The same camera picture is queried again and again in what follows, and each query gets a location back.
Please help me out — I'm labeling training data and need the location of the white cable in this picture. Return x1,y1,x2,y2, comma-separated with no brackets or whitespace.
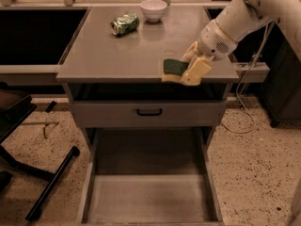
220,22,271,135

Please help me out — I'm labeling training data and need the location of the black drawer handle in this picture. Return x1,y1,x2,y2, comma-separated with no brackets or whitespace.
136,108,163,117

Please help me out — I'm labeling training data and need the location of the green and yellow sponge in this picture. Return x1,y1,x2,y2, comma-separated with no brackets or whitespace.
162,58,188,83

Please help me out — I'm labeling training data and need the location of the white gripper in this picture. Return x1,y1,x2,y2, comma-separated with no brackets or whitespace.
180,20,237,86

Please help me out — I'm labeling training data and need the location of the grey drawer cabinet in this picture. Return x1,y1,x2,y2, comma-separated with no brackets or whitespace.
55,5,240,226

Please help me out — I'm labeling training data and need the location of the open grey bottom drawer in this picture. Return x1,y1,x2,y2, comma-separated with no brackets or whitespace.
77,129,225,226

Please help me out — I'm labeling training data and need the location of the closed grey drawer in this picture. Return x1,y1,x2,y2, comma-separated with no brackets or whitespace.
70,101,226,128

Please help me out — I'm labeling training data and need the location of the crushed green soda can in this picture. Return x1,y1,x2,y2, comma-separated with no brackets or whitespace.
110,13,139,36

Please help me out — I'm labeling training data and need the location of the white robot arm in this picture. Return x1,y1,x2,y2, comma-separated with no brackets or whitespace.
211,0,301,226

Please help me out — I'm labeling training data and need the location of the white ceramic bowl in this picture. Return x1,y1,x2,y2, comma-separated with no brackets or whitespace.
140,0,167,22

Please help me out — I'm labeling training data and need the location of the grey side rail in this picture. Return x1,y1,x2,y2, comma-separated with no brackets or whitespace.
233,62,270,83

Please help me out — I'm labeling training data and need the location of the black chair base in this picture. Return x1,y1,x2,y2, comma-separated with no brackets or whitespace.
0,82,81,222

